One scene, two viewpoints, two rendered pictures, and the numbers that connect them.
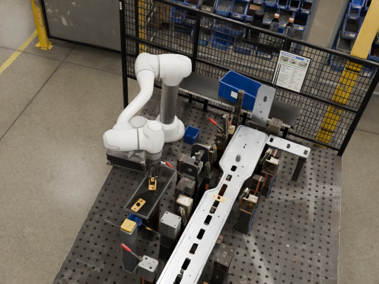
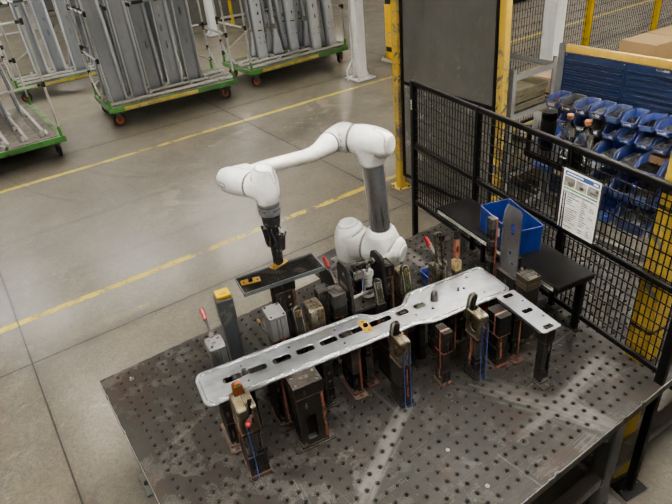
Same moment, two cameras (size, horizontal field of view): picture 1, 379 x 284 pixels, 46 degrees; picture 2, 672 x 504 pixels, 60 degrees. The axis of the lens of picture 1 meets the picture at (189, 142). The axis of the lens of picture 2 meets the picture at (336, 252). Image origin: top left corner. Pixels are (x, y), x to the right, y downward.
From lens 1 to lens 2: 1.66 m
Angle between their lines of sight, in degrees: 39
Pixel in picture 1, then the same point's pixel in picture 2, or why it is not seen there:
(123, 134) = (232, 171)
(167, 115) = (372, 217)
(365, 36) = not seen: outside the picture
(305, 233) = (491, 449)
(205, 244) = (298, 361)
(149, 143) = (251, 187)
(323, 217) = (542, 446)
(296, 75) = (586, 213)
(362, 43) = not seen: outside the picture
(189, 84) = (454, 209)
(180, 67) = (370, 140)
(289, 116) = (563, 277)
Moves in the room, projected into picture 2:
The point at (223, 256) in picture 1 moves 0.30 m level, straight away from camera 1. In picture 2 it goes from (300, 378) to (365, 343)
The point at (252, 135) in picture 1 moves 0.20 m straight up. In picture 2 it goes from (484, 282) to (487, 244)
